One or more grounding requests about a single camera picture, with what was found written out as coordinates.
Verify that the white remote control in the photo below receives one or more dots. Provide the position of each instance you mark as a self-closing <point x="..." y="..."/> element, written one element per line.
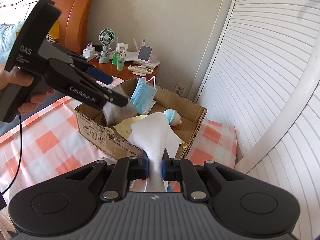
<point x="140" y="70"/>

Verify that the green spray bottle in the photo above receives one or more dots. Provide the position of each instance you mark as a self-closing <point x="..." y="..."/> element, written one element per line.
<point x="115" y="57"/>

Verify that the pink white checkered tablecloth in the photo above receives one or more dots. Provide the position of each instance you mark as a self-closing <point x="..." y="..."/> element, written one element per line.
<point x="49" y="144"/>

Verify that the wooden bedside cabinet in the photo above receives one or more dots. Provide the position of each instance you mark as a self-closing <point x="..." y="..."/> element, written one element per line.
<point x="111" y="69"/>

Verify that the green mini desk fan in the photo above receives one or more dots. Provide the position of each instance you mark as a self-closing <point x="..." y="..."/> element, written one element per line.
<point x="106" y="38"/>

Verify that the white louvered wardrobe doors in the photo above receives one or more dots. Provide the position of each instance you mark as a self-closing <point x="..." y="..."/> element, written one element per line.
<point x="263" y="79"/>

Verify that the yellow lens cleaning cloth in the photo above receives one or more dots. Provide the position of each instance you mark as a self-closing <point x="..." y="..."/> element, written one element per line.
<point x="149" y="130"/>

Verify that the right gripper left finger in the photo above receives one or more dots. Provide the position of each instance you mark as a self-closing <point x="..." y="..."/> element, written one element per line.
<point x="125" y="170"/>

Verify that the phone stand with screen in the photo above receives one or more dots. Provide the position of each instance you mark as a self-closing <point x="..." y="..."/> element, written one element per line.
<point x="144" y="53"/>

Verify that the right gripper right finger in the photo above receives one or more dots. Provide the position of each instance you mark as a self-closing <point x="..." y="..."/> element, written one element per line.
<point x="184" y="172"/>

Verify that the white tissue sheet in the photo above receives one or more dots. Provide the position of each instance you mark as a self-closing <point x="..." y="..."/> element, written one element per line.
<point x="155" y="182"/>

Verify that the person's left hand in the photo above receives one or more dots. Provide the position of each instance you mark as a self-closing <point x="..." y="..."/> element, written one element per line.
<point x="21" y="78"/>

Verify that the grey sachet pouch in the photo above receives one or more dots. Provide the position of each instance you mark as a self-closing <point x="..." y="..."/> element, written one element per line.
<point x="114" y="114"/>

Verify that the blue disposable face mask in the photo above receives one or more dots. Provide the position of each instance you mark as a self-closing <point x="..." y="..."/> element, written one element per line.
<point x="143" y="96"/>

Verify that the green tube bottle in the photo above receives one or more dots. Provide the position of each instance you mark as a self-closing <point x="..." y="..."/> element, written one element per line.
<point x="121" y="60"/>

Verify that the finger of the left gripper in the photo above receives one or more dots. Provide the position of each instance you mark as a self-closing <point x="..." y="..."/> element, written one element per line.
<point x="99" y="96"/>
<point x="82" y="64"/>

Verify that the brown cardboard box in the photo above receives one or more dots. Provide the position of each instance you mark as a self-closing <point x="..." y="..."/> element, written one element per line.
<point x="107" y="139"/>

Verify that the white wall socket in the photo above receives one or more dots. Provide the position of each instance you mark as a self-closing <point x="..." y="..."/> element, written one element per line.
<point x="180" y="89"/>

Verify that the white power strip charger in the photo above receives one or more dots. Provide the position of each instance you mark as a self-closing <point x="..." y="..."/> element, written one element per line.
<point x="89" y="52"/>

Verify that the blue white plush toy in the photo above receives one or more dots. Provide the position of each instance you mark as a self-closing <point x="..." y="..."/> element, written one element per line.
<point x="173" y="117"/>

